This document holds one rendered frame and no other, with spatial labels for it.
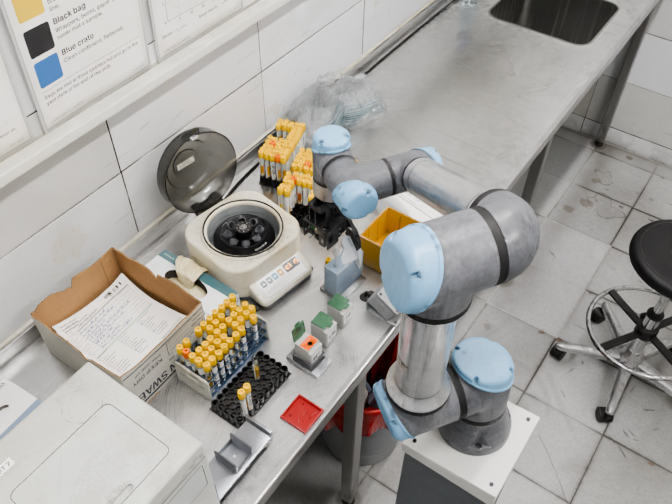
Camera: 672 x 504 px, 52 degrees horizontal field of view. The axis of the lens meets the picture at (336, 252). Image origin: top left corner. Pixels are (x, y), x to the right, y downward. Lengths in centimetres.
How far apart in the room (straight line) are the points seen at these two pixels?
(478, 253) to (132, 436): 63
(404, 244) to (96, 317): 93
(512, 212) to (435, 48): 169
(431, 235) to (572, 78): 171
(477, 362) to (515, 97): 129
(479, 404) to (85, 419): 69
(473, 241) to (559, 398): 181
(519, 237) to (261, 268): 83
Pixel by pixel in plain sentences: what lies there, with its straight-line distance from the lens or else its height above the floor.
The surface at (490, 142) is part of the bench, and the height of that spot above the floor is 87.
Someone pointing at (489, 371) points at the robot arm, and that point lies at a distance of 129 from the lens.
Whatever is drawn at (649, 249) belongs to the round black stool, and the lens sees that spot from 234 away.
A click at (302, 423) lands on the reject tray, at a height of 88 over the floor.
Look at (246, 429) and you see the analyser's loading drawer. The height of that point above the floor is 92.
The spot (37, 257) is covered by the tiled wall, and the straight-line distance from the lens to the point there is 165.
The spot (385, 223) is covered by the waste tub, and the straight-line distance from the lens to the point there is 181.
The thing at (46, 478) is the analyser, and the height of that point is 118.
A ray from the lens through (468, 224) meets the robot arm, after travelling 94.
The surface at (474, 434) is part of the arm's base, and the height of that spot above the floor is 97.
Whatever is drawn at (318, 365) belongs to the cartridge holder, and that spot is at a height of 89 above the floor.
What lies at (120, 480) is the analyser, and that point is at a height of 118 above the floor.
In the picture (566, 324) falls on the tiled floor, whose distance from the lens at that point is 290.
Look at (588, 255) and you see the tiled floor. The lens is 319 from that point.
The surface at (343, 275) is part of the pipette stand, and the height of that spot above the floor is 95.
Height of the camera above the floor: 220
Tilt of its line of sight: 48 degrees down
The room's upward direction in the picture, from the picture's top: 1 degrees clockwise
